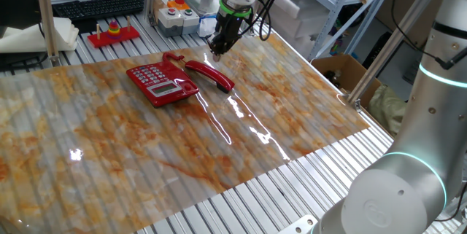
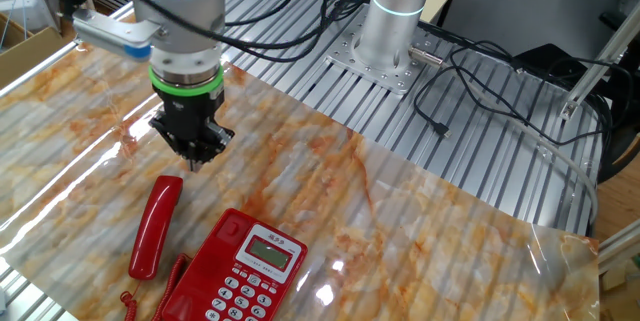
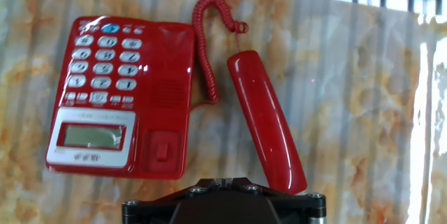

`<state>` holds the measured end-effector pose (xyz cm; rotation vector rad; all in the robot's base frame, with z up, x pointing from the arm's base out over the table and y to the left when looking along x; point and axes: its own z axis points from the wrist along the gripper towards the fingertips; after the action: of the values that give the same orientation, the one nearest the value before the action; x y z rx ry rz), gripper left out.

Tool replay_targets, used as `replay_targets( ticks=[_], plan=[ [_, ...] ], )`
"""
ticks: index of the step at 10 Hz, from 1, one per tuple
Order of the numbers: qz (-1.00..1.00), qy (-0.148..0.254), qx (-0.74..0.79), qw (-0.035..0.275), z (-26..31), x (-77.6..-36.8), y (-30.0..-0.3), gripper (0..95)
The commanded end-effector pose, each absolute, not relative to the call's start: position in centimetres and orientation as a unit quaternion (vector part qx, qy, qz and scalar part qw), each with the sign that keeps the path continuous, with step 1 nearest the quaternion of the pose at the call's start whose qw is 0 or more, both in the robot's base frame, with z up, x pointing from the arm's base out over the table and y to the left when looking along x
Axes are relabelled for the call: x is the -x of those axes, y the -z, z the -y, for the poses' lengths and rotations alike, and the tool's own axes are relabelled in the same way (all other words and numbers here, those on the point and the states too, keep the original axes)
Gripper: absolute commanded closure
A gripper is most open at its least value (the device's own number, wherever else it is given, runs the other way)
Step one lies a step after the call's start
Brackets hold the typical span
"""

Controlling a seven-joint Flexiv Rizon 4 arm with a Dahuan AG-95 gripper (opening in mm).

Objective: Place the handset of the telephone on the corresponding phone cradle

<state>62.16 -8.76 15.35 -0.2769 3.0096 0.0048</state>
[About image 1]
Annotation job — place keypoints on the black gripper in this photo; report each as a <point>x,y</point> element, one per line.
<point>230,30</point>

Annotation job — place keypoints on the red telephone handset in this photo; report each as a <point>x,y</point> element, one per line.
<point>209,74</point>

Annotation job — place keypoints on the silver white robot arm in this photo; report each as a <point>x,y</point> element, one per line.
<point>401,190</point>

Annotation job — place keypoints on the red telephone base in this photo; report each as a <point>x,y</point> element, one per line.
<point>160,81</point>

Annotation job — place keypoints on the white blue plastic bag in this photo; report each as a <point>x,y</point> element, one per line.
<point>207,28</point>

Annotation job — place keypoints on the grey push button box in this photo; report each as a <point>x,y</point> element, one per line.
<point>175,22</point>

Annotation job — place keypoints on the orange emergency stop button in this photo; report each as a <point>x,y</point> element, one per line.
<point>178,4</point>

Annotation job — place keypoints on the white foam blocks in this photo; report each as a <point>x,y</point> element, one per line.
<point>292,11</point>

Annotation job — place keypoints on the red hanoi tower toy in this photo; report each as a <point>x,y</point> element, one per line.
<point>113,38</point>

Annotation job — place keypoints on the grey metal shelf rack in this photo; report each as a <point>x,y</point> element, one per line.
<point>333,11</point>

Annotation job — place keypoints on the orange marble patterned mat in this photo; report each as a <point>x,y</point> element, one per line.
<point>146,154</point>

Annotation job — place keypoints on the black computer keyboard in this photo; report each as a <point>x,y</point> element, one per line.
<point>98,6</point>

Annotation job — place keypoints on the brown cardboard box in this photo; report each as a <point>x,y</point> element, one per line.
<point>350,66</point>

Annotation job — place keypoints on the brown wooden board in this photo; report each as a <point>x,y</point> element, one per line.
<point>383,8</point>

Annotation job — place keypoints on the olive green bag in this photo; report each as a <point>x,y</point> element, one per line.
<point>386,110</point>

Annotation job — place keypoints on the white foam sheet stack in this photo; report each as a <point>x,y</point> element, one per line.
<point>29,39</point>

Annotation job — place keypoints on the black monitor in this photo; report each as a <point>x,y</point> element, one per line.
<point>18,0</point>

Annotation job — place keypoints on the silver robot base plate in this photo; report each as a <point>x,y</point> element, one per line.
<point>299,225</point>

